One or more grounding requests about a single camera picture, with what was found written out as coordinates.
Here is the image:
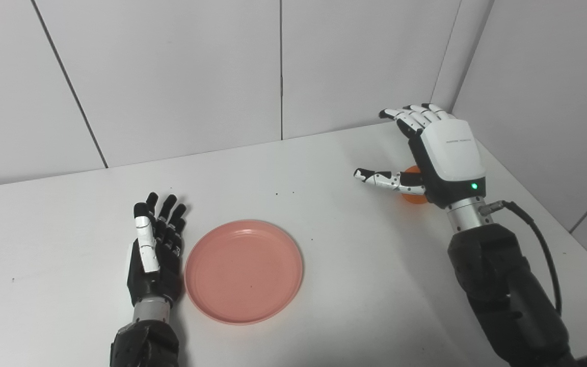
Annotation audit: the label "black and white right hand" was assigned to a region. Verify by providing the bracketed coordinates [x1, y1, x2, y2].
[353, 103, 487, 209]

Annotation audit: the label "black and white left hand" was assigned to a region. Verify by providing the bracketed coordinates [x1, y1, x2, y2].
[127, 192, 188, 308]

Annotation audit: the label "orange fruit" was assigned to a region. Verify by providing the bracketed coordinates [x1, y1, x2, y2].
[402, 165, 429, 205]

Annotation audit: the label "pink round plate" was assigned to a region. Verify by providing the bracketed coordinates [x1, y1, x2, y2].
[184, 220, 304, 325]

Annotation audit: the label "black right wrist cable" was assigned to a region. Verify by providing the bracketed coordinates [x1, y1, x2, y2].
[479, 200, 563, 317]

